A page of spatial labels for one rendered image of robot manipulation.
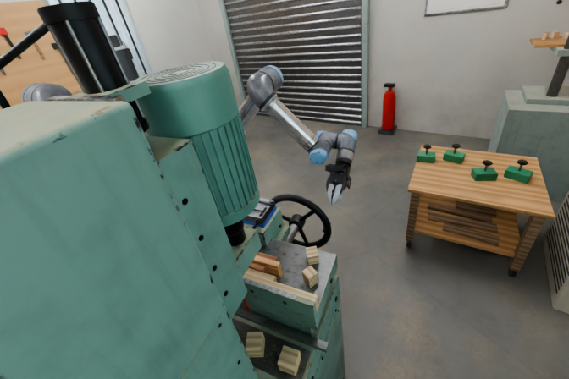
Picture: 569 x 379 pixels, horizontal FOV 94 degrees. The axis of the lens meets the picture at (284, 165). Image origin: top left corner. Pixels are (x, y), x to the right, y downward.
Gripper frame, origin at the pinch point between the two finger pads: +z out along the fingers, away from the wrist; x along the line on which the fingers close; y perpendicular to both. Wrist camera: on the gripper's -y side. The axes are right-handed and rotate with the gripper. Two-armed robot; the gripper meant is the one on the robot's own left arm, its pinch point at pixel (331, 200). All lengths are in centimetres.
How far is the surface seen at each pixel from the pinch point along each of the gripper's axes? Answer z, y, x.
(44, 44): -101, -79, 316
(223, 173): 18, -69, -10
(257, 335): 49, -32, -4
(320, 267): 27.8, -23.7, -13.1
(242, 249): 30, -47, -2
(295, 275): 31.9, -27.3, -7.8
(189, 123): 13, -80, -11
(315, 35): -236, 93, 120
